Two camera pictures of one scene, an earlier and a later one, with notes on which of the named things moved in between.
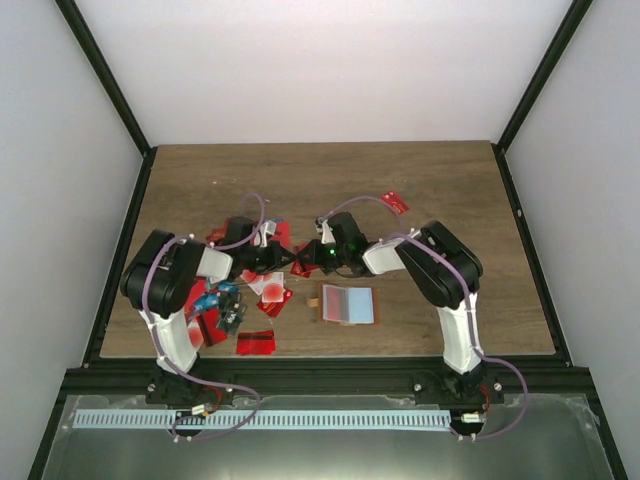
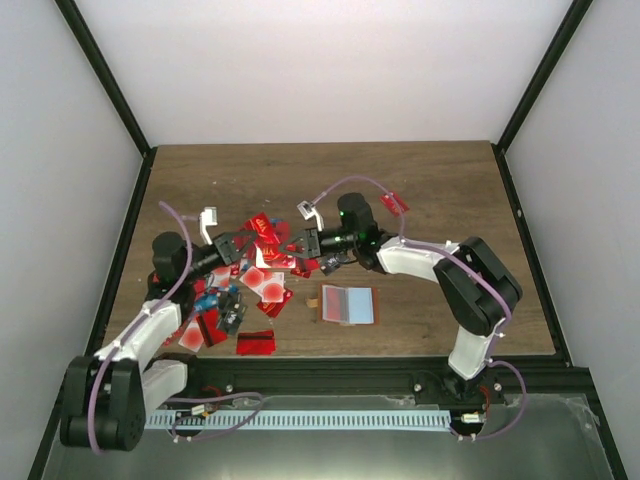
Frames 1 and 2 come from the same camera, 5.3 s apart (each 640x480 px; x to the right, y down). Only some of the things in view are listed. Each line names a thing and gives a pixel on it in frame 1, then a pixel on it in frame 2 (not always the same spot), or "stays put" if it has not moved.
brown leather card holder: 346,306 stays put
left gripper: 275,258 to 227,248
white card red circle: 272,287 stays put
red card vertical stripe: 335,303 stays put
